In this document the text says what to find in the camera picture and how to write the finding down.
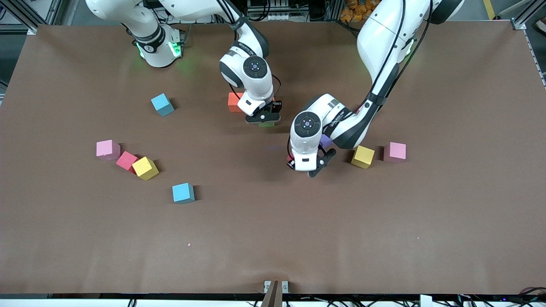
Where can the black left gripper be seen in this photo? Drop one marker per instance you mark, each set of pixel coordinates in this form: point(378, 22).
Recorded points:
point(290, 160)

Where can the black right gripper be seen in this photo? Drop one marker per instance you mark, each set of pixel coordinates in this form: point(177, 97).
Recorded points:
point(276, 105)

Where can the purple foam block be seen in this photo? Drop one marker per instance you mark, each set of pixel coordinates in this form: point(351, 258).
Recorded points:
point(326, 140)

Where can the green foam block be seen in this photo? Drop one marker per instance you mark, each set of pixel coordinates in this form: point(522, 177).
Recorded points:
point(267, 125)

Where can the red foam block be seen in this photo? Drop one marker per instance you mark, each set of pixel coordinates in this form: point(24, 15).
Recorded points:
point(125, 160)
point(290, 163)

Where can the orange foam block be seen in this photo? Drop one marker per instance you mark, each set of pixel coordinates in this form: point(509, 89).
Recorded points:
point(233, 102)

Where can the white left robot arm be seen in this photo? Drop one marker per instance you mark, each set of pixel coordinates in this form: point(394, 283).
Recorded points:
point(307, 140)

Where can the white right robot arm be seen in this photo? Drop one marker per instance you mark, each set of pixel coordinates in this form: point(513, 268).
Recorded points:
point(256, 85)

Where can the yellow foam block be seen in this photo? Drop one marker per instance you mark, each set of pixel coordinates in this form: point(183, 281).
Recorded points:
point(362, 157)
point(145, 168)

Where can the lilac pink foam block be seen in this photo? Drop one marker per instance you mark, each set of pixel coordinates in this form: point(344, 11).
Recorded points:
point(359, 109)

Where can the white power strip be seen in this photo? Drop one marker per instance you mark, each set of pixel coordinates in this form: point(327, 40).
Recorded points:
point(277, 17)

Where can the cyan foam block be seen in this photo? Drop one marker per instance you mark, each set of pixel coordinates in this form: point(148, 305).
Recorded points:
point(162, 104)
point(183, 192)

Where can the pile of orange snacks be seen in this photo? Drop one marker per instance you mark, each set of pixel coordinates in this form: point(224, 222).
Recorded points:
point(358, 10)

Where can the brown upright pole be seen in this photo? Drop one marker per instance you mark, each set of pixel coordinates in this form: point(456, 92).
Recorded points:
point(273, 296)

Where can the small metal bracket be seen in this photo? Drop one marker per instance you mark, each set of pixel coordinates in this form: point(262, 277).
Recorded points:
point(267, 285)

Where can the aluminium frame profile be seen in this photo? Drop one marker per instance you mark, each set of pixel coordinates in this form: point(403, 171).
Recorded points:
point(518, 24)
point(32, 30)

